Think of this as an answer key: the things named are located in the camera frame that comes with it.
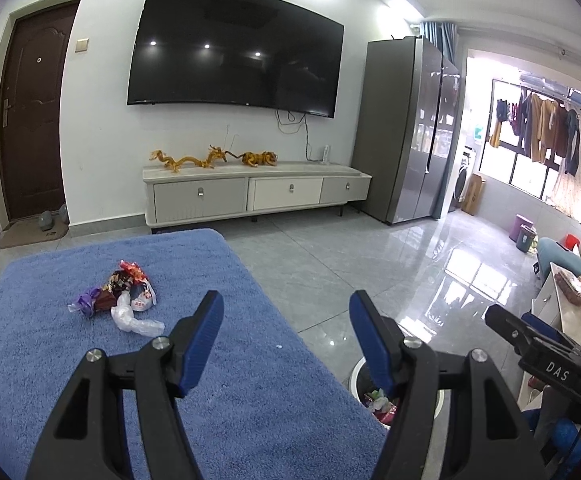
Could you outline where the black wall television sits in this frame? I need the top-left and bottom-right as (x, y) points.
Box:
(127, 0), (345, 119)

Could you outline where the brown snack box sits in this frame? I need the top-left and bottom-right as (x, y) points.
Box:
(555, 267), (581, 306)

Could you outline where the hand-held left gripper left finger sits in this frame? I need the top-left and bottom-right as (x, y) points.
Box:
(24, 290), (225, 480)

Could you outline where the dark brown snack wrapper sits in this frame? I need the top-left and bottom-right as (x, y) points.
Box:
(95, 270), (134, 312)

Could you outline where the ceiling clothes drying rack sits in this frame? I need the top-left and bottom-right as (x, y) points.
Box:
(517, 72), (581, 123)

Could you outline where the white television cabinet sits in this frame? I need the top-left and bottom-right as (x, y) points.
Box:
(142, 159), (372, 233)

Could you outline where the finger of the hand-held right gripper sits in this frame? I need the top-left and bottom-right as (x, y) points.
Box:
(485, 304), (541, 356)
(521, 312), (581, 353)

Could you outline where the brown door mat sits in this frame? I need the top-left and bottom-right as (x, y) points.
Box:
(0, 222), (70, 251)

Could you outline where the balcony window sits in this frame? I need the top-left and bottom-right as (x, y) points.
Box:
(487, 77), (581, 221)

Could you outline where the golden tiger figurine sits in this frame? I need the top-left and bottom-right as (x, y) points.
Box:
(240, 150), (280, 167)

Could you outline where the purple plastic bin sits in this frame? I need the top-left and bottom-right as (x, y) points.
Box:
(511, 214), (533, 246)

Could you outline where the blue curtain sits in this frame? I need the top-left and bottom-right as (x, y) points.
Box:
(417, 21), (458, 63)

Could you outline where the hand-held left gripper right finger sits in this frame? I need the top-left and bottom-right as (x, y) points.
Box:
(349, 290), (553, 480)

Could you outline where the white side table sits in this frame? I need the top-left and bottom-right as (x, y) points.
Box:
(517, 260), (581, 411)

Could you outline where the row of hanging clothes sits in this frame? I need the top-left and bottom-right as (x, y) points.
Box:
(489, 90), (581, 177)

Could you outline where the dark brown entrance door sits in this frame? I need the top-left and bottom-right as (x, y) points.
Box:
(0, 0), (81, 223)

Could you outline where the golden dragon figurine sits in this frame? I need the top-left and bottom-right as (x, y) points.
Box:
(149, 145), (244, 171)

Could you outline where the black television cable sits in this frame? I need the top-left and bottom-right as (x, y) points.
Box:
(275, 109), (323, 163)

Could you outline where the blue fluffy blanket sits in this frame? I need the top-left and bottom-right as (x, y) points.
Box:
(0, 227), (391, 480)

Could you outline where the person's right hand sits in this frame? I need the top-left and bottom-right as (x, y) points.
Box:
(521, 409), (581, 463)

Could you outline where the grey double door refrigerator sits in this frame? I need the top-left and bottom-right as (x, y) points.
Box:
(353, 35), (463, 226)

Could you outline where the white round bin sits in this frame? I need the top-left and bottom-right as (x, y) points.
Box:
(346, 357), (446, 428)

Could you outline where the shiny red candy wrapper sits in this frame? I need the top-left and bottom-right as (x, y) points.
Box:
(119, 260), (150, 282)

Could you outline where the small red white packet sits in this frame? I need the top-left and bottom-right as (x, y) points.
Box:
(130, 280), (158, 311)

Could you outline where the purple wrapper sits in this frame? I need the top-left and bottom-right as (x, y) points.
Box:
(68, 285), (102, 317)

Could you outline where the white washing machine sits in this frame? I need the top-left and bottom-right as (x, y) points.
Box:
(453, 146), (475, 211)

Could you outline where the clear plastic bag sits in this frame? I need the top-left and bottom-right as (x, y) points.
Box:
(110, 292), (165, 337)

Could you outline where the teal sofa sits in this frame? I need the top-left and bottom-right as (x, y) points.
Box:
(535, 237), (581, 281)

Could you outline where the brown cardboard box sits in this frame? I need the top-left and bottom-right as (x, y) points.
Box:
(461, 172), (486, 216)

